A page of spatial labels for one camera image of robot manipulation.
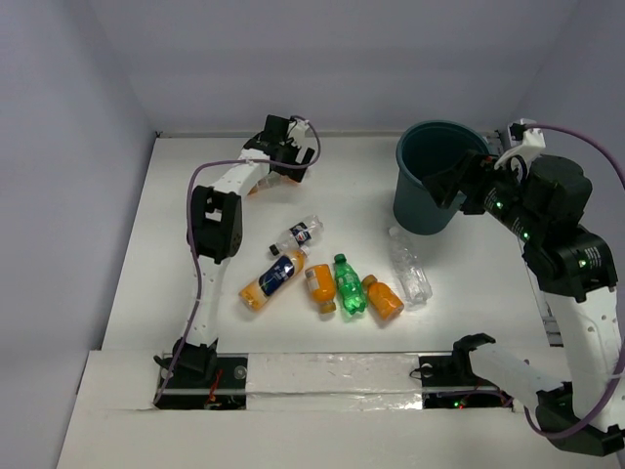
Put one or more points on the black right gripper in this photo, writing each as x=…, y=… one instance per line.
x=472, y=175

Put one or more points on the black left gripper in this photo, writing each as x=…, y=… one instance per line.
x=291, y=159

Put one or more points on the orange label tea bottle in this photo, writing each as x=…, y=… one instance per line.
x=273, y=180

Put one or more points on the clear crushed water bottle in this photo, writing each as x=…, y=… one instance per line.
x=408, y=268

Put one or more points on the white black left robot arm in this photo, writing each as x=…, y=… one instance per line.
x=214, y=219

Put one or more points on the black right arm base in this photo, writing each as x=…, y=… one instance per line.
x=449, y=381

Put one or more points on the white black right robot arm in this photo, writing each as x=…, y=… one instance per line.
x=575, y=271

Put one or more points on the teal plastic bin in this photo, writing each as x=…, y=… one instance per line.
x=423, y=151

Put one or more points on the clear pepsi bottle black cap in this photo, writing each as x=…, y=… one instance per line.
x=306, y=232

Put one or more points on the orange juice bottle left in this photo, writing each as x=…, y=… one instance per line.
x=321, y=287

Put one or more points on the orange juice bottle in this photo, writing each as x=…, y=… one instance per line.
x=321, y=287
x=384, y=301

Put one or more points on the orange juice bottle right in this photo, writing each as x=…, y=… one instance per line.
x=384, y=301

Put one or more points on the green sprite bottle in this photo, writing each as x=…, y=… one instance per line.
x=349, y=288

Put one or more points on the yellow blue milk tea bottle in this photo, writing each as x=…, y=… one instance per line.
x=287, y=265

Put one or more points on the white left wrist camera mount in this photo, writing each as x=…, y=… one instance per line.
x=298, y=130

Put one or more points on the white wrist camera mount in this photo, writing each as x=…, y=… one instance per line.
x=298, y=130
x=522, y=144

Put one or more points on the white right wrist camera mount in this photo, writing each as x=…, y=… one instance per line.
x=522, y=144

